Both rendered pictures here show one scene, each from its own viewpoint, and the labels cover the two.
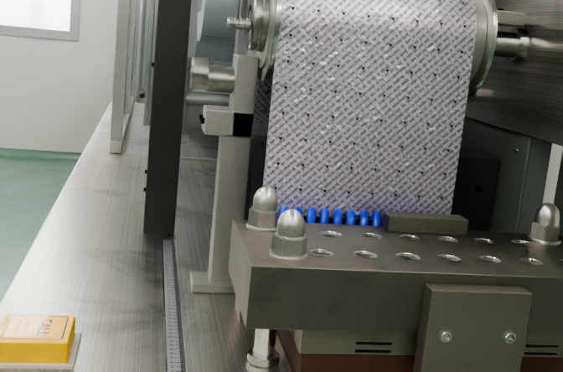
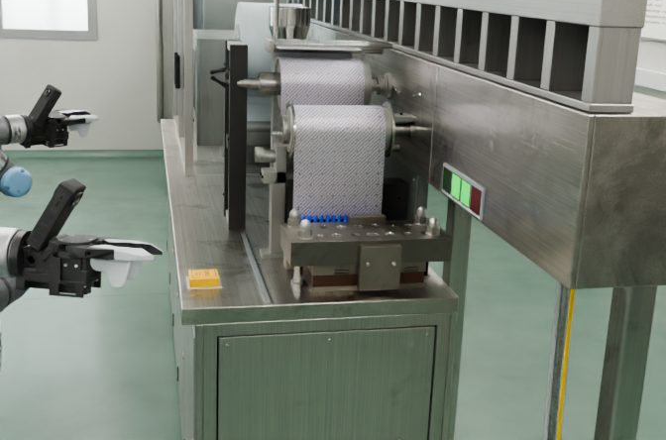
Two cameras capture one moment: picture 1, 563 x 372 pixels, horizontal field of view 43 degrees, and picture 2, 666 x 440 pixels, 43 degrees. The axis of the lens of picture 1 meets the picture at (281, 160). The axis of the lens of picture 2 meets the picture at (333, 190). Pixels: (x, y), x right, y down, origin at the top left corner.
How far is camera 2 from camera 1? 1.35 m
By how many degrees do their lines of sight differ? 5
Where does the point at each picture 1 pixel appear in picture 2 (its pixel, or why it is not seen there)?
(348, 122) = (329, 175)
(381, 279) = (342, 244)
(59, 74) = (81, 73)
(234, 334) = (284, 274)
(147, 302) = (242, 263)
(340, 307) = (326, 256)
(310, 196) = (314, 210)
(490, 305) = (385, 251)
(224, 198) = (275, 212)
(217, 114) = (269, 173)
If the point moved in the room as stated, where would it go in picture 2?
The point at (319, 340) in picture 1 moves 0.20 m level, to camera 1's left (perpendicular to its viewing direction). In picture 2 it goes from (319, 270) to (235, 267)
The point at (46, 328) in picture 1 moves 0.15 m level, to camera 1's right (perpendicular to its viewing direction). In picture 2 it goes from (207, 274) to (270, 275)
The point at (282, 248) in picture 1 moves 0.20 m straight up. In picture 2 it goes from (302, 235) to (305, 152)
